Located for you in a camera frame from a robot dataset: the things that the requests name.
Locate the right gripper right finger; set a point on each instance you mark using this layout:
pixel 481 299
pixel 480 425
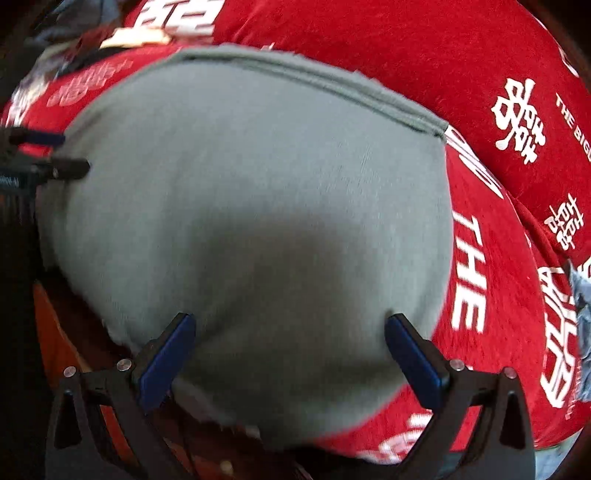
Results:
pixel 501 442

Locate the black cloth item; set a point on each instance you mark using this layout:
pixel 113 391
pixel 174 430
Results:
pixel 85 60

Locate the grey knit sweater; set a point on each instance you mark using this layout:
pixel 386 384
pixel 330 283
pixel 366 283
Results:
pixel 289 205

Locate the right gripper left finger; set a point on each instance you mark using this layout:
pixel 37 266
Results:
pixel 79 445

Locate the red pillow with white characters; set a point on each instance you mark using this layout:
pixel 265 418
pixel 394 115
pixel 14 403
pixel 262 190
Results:
pixel 487 67

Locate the red quilt with white print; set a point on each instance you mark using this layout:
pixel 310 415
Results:
pixel 494 313

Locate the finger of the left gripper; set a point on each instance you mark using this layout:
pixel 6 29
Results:
pixel 20 135
pixel 63 169

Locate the grey blue denim garment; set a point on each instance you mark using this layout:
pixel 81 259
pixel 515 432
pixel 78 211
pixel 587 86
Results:
pixel 581 292

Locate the white cloth item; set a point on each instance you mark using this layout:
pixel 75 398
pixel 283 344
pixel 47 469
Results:
pixel 135 37

